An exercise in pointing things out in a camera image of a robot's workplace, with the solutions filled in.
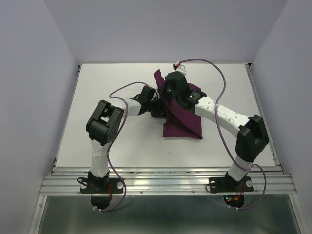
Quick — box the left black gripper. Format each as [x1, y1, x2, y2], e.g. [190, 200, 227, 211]
[147, 97, 169, 118]

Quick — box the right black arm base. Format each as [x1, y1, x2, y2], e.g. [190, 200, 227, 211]
[205, 173, 254, 194]

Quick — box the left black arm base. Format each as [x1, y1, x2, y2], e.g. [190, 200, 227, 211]
[77, 173, 124, 194]

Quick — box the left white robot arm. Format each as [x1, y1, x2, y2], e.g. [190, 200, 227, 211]
[78, 85, 165, 194]

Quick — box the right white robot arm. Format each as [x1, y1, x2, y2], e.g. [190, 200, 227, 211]
[161, 71, 269, 190]

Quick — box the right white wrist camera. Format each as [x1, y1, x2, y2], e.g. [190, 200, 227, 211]
[173, 61, 187, 75]

